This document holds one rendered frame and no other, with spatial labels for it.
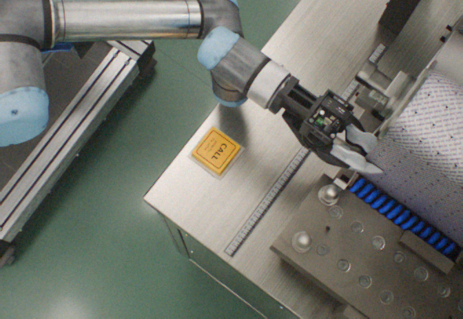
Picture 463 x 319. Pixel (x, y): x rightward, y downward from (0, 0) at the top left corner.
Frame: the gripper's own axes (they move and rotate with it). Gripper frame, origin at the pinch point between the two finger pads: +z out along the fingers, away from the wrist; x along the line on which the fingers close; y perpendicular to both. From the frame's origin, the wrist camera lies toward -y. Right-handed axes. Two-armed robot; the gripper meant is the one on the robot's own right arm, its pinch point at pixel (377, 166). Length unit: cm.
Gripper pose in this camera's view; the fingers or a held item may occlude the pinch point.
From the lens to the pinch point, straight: 113.5
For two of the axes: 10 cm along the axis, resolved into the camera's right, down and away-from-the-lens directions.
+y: 0.3, -2.6, -9.7
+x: 6.0, -7.7, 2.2
